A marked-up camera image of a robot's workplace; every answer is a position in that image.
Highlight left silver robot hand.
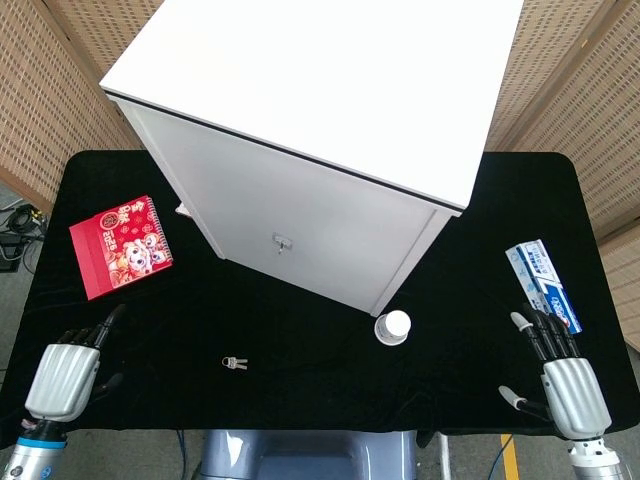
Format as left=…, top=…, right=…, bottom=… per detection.
left=23, top=302, right=127, bottom=424

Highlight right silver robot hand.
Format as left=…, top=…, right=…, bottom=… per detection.
left=497, top=305, right=614, bottom=444

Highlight white metal cabinet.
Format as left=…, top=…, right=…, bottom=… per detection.
left=98, top=0, right=525, bottom=318

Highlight blue white toothpaste box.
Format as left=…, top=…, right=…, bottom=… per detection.
left=504, top=238, right=584, bottom=335

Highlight red spiral desk calendar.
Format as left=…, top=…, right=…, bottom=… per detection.
left=68, top=194, right=175, bottom=302

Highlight white table leg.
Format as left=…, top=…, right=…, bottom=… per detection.
left=437, top=432, right=452, bottom=480

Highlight white paper cup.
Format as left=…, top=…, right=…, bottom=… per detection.
left=373, top=309, right=412, bottom=347

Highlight black velvet tablecloth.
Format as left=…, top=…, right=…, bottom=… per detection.
left=0, top=149, right=640, bottom=446

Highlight grey blue robot torso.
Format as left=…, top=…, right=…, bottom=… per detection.
left=192, top=428, right=419, bottom=480

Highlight perforated wooden screen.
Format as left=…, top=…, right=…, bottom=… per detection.
left=0, top=0, right=169, bottom=214
left=487, top=0, right=640, bottom=351

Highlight blue cable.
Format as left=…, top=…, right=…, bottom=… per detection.
left=174, top=429, right=189, bottom=480
left=487, top=434, right=507, bottom=480

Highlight black floor cables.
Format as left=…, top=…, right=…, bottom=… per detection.
left=0, top=202, right=49, bottom=274

